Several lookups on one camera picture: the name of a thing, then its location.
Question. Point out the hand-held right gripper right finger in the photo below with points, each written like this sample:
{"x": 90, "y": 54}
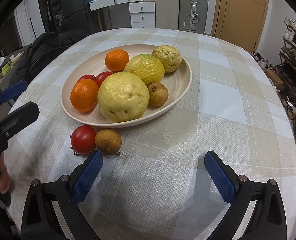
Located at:
{"x": 220, "y": 177}

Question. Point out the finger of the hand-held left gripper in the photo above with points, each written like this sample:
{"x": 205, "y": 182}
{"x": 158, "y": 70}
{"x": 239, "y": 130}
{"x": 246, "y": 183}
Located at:
{"x": 12, "y": 91}
{"x": 20, "y": 115}

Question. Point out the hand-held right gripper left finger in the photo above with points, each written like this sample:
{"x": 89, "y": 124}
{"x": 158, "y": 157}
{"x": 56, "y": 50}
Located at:
{"x": 87, "y": 177}

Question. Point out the red tomato with calyx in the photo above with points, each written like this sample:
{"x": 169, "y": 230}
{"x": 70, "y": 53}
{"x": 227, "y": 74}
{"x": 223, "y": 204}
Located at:
{"x": 83, "y": 140}

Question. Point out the brown longan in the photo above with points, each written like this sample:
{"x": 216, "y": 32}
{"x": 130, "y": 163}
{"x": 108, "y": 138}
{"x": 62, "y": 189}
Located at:
{"x": 108, "y": 141}
{"x": 158, "y": 94}

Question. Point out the orange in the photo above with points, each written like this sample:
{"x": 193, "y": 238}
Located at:
{"x": 117, "y": 60}
{"x": 85, "y": 96}

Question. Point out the beige oval plate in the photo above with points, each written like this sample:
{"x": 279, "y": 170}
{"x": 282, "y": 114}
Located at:
{"x": 178, "y": 80}

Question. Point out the small yellow guava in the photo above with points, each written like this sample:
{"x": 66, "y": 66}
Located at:
{"x": 168, "y": 58}

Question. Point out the person's left hand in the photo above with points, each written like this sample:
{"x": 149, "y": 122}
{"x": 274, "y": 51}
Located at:
{"x": 2, "y": 180}

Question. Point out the green mug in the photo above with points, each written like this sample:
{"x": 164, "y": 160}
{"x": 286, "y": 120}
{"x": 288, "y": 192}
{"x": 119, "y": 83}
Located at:
{"x": 6, "y": 68}

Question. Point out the black jacket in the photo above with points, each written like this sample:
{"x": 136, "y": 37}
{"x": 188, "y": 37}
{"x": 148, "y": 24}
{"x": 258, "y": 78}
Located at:
{"x": 42, "y": 52}

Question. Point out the large yellow guava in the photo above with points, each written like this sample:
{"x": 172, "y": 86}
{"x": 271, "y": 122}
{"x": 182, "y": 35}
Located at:
{"x": 122, "y": 97}

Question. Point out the dark refrigerator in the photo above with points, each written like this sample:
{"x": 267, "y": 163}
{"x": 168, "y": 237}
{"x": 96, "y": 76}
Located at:
{"x": 72, "y": 2}

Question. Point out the wooden shoe rack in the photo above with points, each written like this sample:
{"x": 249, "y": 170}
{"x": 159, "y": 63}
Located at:
{"x": 294, "y": 80}

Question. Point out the green yellow guava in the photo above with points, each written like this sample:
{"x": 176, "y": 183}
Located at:
{"x": 145, "y": 68}

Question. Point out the scattered loose shoes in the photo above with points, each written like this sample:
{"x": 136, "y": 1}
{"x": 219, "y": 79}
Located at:
{"x": 262, "y": 60}

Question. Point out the white drawer cabinet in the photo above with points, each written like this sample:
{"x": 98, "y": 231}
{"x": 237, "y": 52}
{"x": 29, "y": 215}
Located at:
{"x": 141, "y": 12}

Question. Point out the wooden door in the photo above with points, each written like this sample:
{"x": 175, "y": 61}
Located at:
{"x": 240, "y": 12}

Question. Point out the silver hard suitcase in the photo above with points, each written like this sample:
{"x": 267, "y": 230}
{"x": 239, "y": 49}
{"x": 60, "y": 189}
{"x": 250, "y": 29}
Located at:
{"x": 193, "y": 12}

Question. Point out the beige hard suitcase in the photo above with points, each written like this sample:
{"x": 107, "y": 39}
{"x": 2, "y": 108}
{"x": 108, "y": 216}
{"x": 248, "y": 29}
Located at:
{"x": 166, "y": 10}

